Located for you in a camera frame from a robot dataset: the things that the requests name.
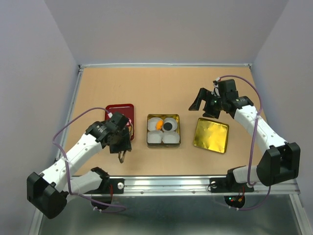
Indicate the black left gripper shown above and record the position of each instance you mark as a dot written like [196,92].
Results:
[126,145]

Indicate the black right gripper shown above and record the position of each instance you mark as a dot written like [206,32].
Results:
[204,95]

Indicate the metal tongs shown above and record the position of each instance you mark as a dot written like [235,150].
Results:
[121,156]

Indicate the orange fish cookie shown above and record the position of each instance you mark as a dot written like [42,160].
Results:
[159,124]

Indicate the black round cookie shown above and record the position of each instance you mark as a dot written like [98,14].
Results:
[168,126]

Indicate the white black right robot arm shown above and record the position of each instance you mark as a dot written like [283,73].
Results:
[280,159]

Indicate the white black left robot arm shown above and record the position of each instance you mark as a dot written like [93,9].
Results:
[51,190]

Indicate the gold tin lid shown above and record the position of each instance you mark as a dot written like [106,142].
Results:
[211,135]

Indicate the red rectangular tray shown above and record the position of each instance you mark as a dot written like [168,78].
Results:
[128,111]

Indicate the white paper cup front left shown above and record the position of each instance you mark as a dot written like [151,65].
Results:
[154,137]

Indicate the white paper cup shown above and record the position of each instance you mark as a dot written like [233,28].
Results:
[170,137]
[154,137]
[152,123]
[172,120]

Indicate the white paper cup back left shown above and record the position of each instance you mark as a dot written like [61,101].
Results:
[152,123]

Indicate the white paper cup back right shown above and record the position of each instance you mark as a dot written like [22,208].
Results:
[172,120]

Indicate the gold square tin box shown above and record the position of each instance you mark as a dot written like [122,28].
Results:
[163,130]

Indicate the white paper cup front right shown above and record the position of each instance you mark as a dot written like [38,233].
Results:
[170,137]

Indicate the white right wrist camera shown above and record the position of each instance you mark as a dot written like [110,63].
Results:
[215,91]

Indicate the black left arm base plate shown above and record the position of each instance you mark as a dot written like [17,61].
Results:
[114,184]

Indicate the aluminium front rail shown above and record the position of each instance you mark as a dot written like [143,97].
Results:
[135,186]

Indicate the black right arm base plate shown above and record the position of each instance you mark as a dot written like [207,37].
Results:
[225,185]

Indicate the aluminium table edge rail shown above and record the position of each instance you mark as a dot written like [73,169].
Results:
[164,65]

